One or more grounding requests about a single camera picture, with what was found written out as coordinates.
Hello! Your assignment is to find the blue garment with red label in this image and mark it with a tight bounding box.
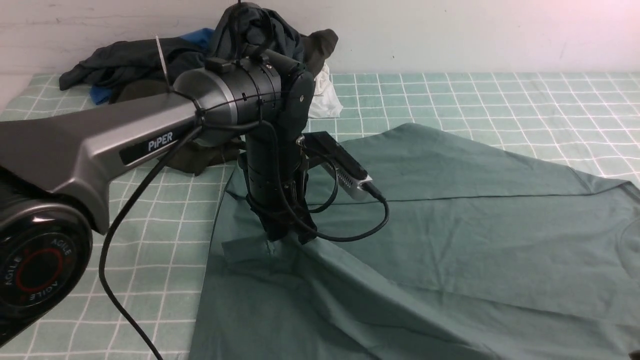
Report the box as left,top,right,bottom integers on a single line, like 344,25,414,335
59,28,213,105

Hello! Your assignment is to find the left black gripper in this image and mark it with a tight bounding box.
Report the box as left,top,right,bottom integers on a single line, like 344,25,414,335
238,152,318,245

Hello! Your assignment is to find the dark grey-blue crumpled garment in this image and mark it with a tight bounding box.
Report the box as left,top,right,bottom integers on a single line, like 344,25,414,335
58,2,305,91

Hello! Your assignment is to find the green long-sleeved shirt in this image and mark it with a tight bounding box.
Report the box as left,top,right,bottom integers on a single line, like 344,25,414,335
189,123,640,360

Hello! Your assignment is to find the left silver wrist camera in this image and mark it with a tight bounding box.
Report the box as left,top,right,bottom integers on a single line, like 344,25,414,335
296,131,386,202

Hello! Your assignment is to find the white crumpled garment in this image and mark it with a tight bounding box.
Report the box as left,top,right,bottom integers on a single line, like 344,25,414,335
308,63,344,119

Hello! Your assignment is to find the dark olive crumpled garment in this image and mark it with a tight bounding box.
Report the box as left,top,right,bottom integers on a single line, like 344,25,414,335
109,29,339,176

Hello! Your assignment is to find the green checked table cloth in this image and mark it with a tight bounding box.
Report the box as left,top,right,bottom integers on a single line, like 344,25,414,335
1,72,639,360

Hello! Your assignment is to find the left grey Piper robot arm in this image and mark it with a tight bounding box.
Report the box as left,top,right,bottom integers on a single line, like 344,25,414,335
0,47,314,346

